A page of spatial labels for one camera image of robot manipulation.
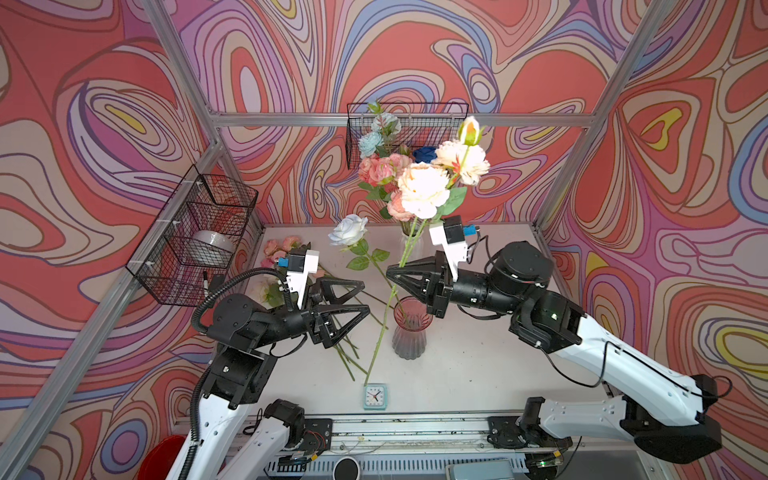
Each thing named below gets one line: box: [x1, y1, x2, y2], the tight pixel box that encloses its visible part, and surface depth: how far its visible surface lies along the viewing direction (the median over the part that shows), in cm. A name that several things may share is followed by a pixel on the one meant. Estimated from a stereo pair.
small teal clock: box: [364, 383, 389, 410], surface depth 80 cm
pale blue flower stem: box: [358, 101, 402, 158], surface depth 74 cm
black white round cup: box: [332, 456, 361, 480], surface depth 66 cm
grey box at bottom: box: [445, 459, 515, 480], surface depth 69 cm
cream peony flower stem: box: [363, 116, 491, 386], surface depth 38 cm
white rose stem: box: [328, 214, 409, 319], surface depth 62 cm
